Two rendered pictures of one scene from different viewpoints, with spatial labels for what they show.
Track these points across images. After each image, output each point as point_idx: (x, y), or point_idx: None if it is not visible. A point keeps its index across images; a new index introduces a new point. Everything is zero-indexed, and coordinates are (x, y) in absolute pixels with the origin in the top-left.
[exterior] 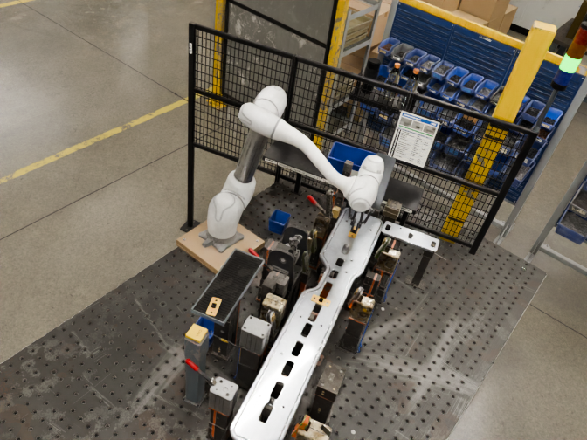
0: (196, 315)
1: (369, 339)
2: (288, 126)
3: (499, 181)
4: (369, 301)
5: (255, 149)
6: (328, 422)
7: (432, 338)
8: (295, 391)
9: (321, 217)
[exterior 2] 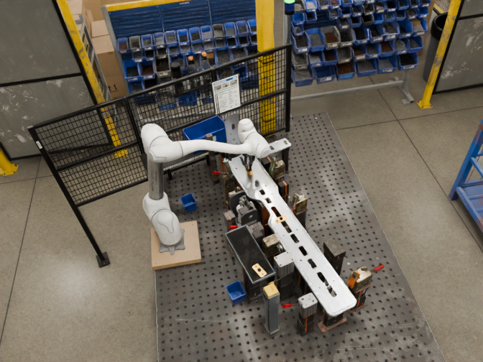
0: (217, 291)
1: None
2: (186, 141)
3: (283, 82)
4: (302, 197)
5: (161, 172)
6: None
7: (323, 188)
8: (328, 268)
9: (227, 177)
